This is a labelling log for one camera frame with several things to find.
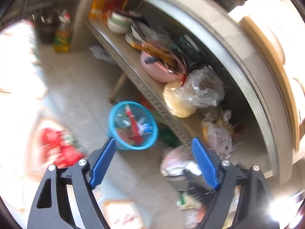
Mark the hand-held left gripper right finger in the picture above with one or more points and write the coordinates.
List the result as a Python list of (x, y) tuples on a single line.
[(205, 164)]

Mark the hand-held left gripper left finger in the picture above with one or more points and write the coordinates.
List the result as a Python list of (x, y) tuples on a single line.
[(103, 162)]

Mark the blue plastic mesh basket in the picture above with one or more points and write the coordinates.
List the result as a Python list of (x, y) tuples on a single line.
[(147, 143)]

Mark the crumpled pale plastic bag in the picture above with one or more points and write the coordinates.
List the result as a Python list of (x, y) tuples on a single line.
[(176, 162)]

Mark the pink white plastic bag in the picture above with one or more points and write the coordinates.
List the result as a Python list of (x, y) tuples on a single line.
[(218, 138)]

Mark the white green printed bag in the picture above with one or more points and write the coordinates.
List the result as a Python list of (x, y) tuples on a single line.
[(190, 205)]

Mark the green plastic bag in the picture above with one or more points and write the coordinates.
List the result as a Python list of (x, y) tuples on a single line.
[(170, 137)]

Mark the bag of brown food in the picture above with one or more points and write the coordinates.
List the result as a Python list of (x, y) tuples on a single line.
[(218, 116)]

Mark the clear bag of yellow flour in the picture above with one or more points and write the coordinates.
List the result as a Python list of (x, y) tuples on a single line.
[(178, 102)]

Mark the wooden shelf leg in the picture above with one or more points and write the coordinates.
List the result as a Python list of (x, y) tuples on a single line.
[(118, 87)]

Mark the perforated metal shelf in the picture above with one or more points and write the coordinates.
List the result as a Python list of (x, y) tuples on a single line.
[(147, 85)]

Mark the pink plastic basin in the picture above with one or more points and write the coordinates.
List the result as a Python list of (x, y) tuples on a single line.
[(157, 69)]

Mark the white rag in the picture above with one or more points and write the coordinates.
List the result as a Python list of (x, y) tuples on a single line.
[(101, 53)]

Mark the wooden chopsticks bundle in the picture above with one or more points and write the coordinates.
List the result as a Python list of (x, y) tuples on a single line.
[(157, 50)]

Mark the wooden cutting board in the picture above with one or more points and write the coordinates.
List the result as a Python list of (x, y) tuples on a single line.
[(269, 57)]

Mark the stack of plates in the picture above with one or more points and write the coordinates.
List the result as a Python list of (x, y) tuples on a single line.
[(135, 37)]

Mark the cooking oil bottle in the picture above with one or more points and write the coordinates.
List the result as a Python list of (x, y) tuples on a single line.
[(62, 38)]

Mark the grey kitchen counter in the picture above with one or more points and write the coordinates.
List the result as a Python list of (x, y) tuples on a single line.
[(214, 28)]

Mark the stack of bowls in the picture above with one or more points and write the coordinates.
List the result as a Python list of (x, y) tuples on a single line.
[(118, 25)]

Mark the black waste bin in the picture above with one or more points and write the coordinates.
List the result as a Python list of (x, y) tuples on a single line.
[(45, 32)]

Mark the orange snack packets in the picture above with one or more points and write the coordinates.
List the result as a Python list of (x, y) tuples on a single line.
[(97, 9)]

